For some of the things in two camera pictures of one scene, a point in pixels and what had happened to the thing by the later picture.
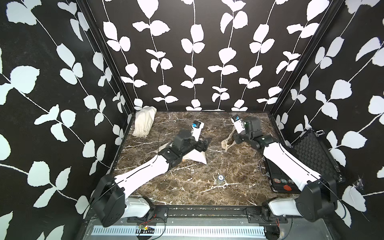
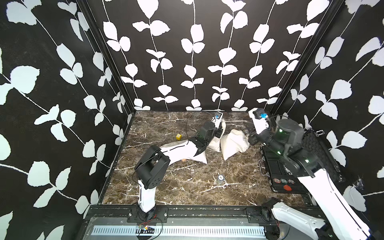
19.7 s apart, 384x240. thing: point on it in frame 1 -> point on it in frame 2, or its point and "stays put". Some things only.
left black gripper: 203,145 -> 217,132
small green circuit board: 144,229 stays put
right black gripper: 236,137 -> 254,137
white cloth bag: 144,120 -> 215,144
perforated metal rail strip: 182,231 stays put
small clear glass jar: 220,180 stays put
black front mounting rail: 199,213 stays put
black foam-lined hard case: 310,150 stays put
